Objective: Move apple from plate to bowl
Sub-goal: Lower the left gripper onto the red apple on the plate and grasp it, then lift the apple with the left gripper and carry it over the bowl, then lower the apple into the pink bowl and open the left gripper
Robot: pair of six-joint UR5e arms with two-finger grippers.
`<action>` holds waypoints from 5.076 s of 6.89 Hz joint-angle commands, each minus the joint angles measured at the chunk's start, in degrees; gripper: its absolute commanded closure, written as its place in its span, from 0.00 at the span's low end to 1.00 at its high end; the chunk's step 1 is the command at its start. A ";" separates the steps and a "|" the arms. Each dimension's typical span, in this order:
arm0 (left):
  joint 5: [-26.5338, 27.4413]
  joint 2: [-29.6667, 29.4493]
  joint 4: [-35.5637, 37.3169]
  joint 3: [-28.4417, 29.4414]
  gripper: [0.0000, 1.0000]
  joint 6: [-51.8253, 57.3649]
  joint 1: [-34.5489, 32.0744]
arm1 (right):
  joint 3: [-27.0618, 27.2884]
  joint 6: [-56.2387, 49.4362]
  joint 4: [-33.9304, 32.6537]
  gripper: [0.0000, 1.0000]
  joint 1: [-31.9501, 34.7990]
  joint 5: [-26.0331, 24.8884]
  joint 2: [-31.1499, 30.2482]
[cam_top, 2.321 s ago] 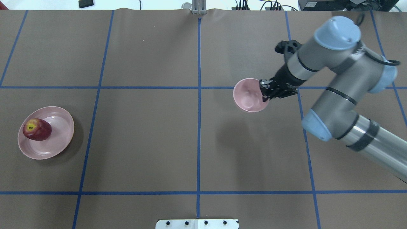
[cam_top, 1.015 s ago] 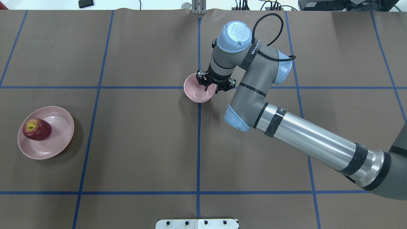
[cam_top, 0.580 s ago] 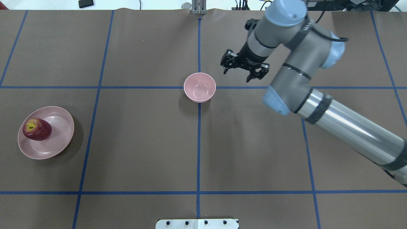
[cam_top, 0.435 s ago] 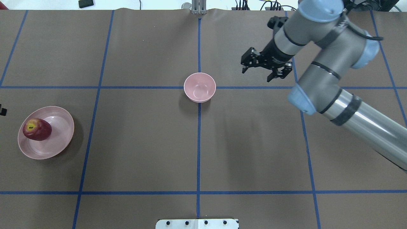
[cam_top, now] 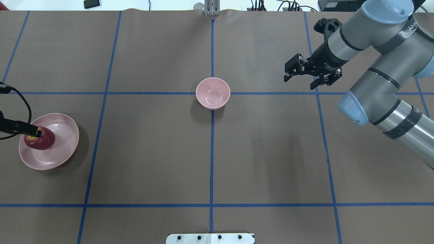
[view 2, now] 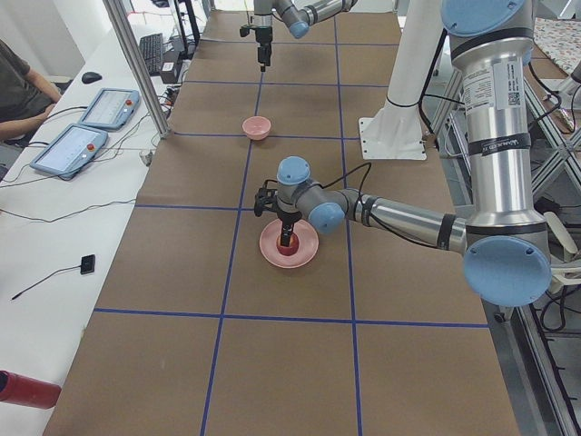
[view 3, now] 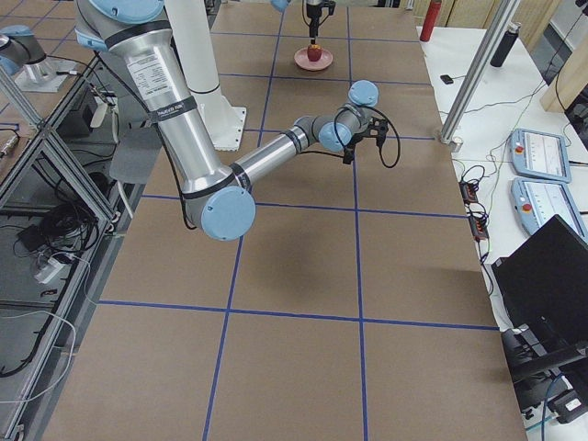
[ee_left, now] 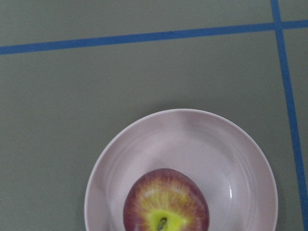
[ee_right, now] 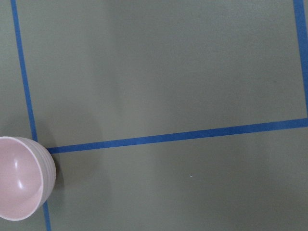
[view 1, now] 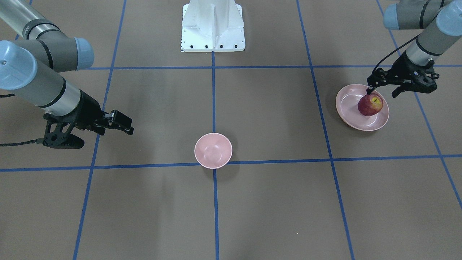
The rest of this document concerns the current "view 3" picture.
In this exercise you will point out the blue teach pendant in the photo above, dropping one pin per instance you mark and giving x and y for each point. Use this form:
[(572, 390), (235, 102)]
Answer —
[(536, 201), (540, 155)]

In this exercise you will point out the brown paper table cover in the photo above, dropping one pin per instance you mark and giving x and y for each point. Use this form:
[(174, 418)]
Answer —
[(354, 309)]

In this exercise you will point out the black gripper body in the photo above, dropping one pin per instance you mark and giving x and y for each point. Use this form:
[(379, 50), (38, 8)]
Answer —
[(353, 142), (313, 18)]

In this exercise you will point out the near blue teach pendant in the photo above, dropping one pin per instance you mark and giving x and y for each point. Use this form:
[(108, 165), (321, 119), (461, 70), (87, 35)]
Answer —
[(536, 201)]

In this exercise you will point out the black bottle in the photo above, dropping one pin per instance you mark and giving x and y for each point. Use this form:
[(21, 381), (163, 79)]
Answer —
[(507, 42)]

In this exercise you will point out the black laptop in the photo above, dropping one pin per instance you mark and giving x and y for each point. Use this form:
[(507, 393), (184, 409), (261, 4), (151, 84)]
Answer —
[(546, 277)]

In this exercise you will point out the far blue teach pendant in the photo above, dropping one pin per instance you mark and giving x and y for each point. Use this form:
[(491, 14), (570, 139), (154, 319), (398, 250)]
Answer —
[(540, 155)]

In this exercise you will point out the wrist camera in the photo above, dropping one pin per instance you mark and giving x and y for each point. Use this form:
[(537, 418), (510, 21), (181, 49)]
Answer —
[(330, 5), (377, 129)]

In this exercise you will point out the pink plate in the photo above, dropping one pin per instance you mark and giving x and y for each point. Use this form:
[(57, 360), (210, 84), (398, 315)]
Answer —
[(302, 60)]

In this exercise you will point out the red bottle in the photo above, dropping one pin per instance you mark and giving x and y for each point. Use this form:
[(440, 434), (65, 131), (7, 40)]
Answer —
[(430, 18)]

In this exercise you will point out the aluminium frame post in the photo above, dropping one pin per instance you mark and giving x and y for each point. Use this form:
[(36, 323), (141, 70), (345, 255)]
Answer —
[(480, 62)]

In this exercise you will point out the red apple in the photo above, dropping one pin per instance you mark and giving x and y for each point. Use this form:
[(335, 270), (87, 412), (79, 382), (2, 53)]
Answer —
[(314, 52)]

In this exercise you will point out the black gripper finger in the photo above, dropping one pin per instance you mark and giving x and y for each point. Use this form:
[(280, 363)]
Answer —
[(348, 157), (313, 35)]

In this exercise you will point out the small black square device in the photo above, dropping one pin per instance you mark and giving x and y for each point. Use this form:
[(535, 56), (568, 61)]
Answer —
[(446, 79)]

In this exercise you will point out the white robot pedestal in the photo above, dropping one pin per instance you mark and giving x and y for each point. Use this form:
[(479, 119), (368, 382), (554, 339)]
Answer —
[(190, 26)]

